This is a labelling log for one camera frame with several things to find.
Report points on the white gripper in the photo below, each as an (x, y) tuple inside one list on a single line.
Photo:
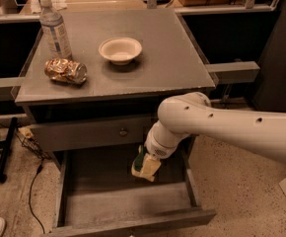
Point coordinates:
[(157, 147)]

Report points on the green and yellow sponge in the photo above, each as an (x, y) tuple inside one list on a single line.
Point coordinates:
[(137, 163)]

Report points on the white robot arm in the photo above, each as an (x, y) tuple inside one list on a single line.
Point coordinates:
[(179, 117)]

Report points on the round metal drawer knob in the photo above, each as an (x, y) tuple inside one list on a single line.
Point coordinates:
[(123, 131)]

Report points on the closed grey top drawer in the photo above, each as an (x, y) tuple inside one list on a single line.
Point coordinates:
[(88, 133)]

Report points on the open grey middle drawer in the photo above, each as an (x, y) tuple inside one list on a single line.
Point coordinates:
[(98, 196)]

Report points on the grey wooden drawer cabinet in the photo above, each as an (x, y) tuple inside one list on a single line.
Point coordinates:
[(168, 65)]

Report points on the white paper bowl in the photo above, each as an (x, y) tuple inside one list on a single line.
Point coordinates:
[(120, 51)]

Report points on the crushed golden soda can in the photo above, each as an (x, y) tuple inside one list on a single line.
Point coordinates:
[(65, 70)]

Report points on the black metal bar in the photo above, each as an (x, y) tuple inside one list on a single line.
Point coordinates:
[(6, 149)]

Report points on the clear plastic water bottle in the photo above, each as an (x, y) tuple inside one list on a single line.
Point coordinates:
[(55, 33)]

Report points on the white crumpled cloth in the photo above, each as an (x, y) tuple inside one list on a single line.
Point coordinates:
[(56, 4)]

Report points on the grey horizontal rail beam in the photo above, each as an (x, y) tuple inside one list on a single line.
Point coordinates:
[(233, 72)]

